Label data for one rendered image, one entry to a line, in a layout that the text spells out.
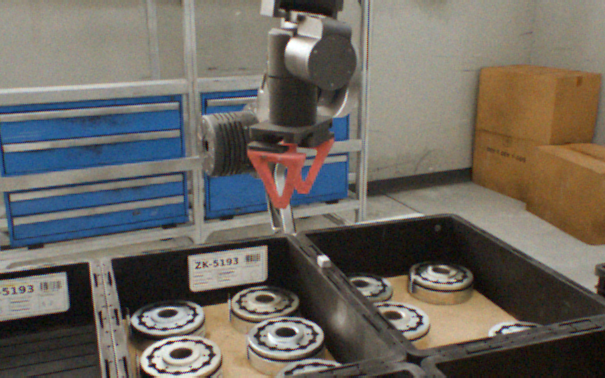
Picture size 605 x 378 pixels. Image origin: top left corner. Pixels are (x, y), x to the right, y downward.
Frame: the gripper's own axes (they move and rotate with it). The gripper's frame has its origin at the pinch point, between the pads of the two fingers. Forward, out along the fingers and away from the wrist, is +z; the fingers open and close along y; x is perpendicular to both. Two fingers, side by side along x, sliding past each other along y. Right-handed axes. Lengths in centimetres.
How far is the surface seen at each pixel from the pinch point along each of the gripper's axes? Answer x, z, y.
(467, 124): 52, 71, 379
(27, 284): 36.7, 16.2, -9.5
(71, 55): 213, 14, 184
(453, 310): -16.3, 23.6, 23.7
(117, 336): 13.0, 13.6, -18.3
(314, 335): -2.1, 20.7, 2.8
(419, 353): -18.8, 13.2, -7.0
